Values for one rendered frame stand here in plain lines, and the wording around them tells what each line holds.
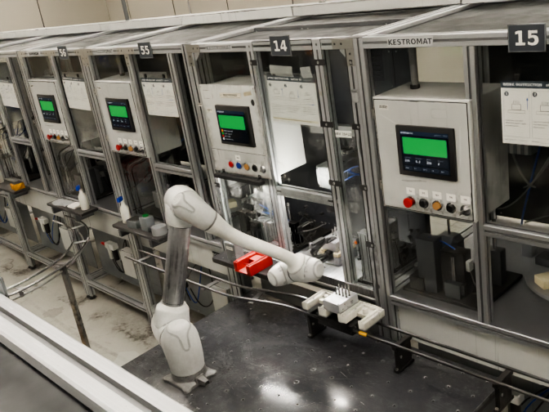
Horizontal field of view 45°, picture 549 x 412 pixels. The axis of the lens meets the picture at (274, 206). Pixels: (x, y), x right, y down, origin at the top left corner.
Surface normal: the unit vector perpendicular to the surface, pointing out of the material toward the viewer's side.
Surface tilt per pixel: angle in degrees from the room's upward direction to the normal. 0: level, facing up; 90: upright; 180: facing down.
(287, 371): 0
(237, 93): 90
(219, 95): 90
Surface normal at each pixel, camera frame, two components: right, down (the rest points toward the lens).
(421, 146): -0.71, 0.35
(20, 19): 0.69, 0.15
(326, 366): -0.16, -0.92
